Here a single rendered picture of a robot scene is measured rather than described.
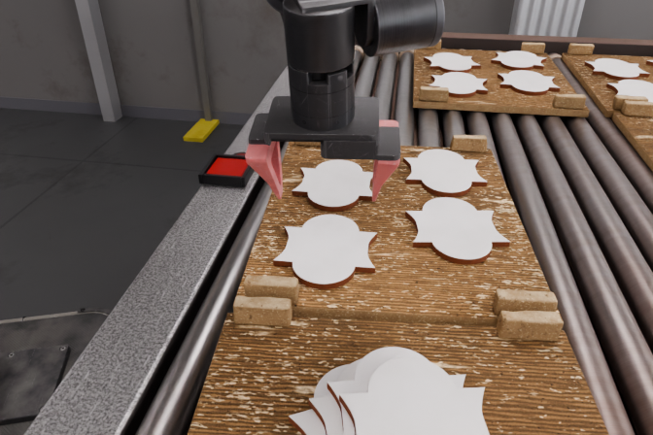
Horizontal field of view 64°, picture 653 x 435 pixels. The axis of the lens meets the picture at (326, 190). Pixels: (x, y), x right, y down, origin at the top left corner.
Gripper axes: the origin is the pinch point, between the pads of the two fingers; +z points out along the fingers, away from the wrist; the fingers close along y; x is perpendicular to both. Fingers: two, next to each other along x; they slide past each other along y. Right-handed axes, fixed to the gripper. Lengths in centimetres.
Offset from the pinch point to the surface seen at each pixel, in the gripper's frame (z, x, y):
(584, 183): 19, 26, 39
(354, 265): 11.3, -0.1, 2.9
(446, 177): 15.2, 21.6, 16.1
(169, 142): 139, 204, -113
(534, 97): 23, 59, 39
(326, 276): 10.9, -2.2, -0.1
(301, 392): 9.3, -17.2, -1.2
